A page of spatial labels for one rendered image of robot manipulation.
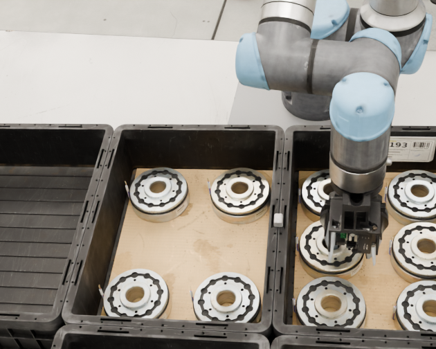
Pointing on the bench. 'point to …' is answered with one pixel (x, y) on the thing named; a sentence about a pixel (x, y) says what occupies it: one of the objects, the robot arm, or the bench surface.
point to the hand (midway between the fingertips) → (351, 248)
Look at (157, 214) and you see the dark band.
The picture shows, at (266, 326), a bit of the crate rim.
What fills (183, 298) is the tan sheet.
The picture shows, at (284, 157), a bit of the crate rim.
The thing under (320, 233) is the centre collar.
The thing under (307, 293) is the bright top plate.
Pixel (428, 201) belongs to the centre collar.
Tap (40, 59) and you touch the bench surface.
